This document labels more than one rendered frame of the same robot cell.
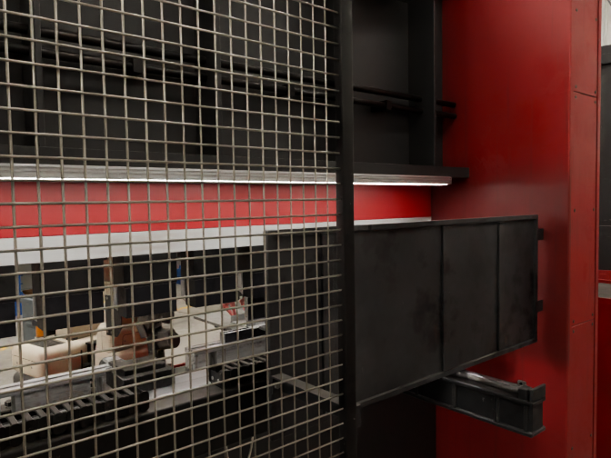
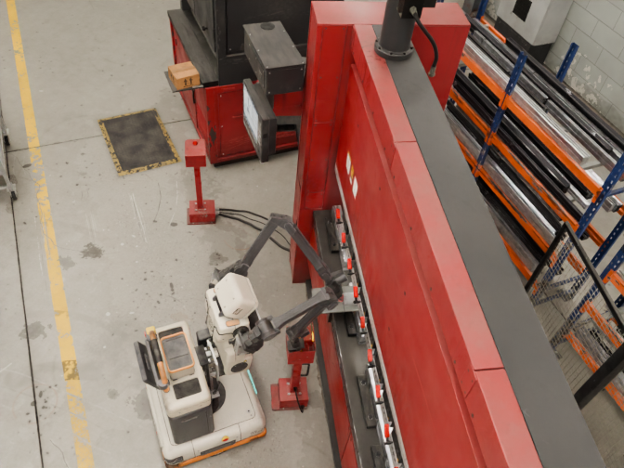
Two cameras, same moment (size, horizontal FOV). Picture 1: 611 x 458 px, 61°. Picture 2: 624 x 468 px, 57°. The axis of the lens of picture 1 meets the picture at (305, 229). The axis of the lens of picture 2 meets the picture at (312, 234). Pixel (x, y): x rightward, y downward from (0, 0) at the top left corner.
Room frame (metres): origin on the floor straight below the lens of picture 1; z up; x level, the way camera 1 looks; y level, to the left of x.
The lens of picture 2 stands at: (1.06, 2.12, 3.84)
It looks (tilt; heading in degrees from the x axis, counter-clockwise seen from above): 49 degrees down; 296
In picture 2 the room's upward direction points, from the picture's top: 7 degrees clockwise
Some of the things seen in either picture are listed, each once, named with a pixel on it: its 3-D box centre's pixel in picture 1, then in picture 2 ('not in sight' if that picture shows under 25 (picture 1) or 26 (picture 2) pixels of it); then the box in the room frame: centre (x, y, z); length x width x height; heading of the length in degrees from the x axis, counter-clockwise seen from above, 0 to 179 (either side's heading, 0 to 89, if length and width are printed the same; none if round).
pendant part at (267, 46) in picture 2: not in sight; (270, 100); (2.80, -0.54, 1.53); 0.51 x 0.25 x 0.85; 142
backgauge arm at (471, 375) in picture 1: (442, 380); not in sight; (1.66, -0.44, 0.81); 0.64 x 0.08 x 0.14; 40
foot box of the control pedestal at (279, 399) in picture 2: not in sight; (289, 393); (1.89, 0.50, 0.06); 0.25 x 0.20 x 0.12; 37
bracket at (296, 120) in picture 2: not in sight; (291, 136); (2.71, -0.67, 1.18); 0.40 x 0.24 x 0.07; 130
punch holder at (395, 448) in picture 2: not in sight; (402, 447); (1.05, 0.91, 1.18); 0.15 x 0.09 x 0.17; 130
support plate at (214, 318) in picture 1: (235, 319); (334, 299); (1.79, 0.25, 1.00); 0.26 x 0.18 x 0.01; 40
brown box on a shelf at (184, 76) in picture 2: not in sight; (183, 73); (3.94, -0.94, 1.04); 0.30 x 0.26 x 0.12; 144
